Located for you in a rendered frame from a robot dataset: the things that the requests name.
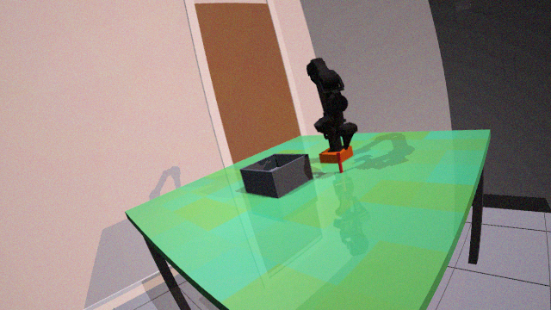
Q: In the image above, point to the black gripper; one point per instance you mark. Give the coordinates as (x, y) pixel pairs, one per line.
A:
(346, 130)

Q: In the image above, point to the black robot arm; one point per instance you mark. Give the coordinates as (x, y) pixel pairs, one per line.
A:
(327, 82)

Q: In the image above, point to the red peg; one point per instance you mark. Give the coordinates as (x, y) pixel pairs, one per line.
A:
(339, 162)

